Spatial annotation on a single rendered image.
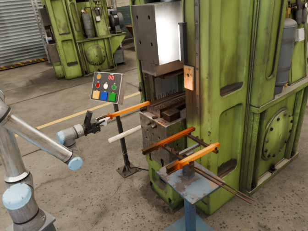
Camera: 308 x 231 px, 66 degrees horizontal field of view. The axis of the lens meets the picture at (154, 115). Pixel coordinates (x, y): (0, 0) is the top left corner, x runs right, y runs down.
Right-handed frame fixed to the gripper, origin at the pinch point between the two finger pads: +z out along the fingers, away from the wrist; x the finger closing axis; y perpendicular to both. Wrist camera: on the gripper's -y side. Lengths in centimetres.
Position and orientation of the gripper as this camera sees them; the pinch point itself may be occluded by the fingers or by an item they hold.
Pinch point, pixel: (107, 116)
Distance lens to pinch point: 177.5
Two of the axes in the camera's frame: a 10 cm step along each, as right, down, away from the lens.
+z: 8.0, -3.5, 4.8
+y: 1.0, 8.8, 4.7
